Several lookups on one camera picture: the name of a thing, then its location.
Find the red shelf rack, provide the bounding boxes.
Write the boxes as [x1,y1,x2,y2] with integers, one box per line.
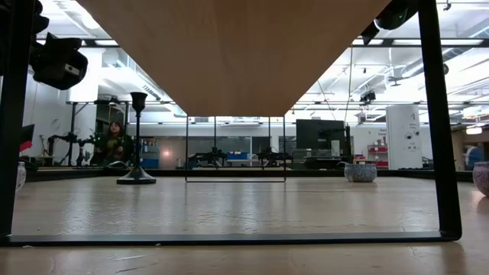
[367,144,390,169]

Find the black aluminium table frame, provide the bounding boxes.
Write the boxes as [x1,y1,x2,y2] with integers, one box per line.
[25,167,474,183]

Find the black background robot arms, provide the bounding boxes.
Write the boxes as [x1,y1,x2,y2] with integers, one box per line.
[47,131,96,167]

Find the white patterned vessel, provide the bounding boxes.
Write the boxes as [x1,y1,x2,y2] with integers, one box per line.
[15,161,28,194]

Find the white cabinet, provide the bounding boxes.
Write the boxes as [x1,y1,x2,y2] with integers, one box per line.
[385,105,435,170]

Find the blue storage cart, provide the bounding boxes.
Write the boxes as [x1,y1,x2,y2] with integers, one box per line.
[140,139,161,170]

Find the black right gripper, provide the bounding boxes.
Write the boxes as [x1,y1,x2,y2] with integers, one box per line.
[360,0,419,47]

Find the person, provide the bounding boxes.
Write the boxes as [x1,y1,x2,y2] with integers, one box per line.
[89,121,135,167]
[464,143,486,171]

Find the wooden riser with black frame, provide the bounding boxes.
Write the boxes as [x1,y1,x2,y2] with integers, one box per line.
[0,0,463,248]

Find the black metal candlestick holder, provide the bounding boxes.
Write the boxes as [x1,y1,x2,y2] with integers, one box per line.
[116,91,157,186]

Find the black monitor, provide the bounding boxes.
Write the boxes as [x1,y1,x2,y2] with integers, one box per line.
[296,118,347,152]

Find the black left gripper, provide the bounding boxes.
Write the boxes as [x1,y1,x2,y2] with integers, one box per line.
[29,32,89,91]

